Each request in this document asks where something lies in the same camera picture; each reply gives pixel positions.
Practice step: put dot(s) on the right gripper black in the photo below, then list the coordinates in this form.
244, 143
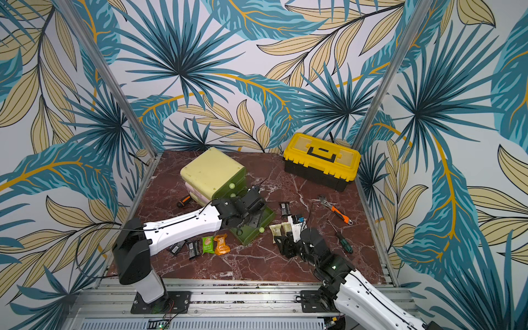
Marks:
289, 241

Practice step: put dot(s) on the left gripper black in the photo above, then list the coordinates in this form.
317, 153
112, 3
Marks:
256, 220

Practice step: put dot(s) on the green drawer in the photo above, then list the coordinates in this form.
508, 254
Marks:
235, 186

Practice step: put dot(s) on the black cookie packet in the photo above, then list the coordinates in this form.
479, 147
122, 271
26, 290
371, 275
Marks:
176, 248
285, 209
194, 249

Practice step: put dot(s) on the orange cookie packet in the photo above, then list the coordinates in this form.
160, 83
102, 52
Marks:
221, 245

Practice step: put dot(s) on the green cookie packet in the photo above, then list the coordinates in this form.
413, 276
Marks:
208, 245

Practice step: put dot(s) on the cream cookie packet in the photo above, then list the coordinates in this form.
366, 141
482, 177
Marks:
276, 230
286, 227

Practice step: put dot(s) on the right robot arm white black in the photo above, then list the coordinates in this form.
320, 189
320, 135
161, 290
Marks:
344, 288

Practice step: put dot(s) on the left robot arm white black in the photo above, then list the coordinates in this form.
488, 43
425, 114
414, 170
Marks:
138, 242

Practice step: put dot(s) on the light green drawer cabinet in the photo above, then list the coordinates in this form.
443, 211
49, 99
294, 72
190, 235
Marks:
208, 170

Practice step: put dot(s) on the black orange screwdriver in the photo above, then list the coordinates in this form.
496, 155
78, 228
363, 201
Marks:
184, 202

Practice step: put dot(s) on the yellow black toolbox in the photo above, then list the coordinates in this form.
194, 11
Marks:
321, 162

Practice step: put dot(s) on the green handled screwdriver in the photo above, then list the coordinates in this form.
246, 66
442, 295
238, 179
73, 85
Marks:
344, 243

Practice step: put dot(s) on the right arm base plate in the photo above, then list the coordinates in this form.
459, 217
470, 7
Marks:
312, 301

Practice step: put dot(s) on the aluminium front rail frame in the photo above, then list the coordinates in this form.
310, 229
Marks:
217, 305

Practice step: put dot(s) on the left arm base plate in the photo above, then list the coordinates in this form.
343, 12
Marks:
171, 302

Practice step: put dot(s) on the left metal corner post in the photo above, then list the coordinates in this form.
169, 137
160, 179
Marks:
74, 20

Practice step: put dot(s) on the metal corner post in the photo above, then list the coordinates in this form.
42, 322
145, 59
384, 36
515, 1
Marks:
401, 50
74, 20

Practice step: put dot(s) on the right metal corner post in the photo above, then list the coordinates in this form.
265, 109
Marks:
401, 50

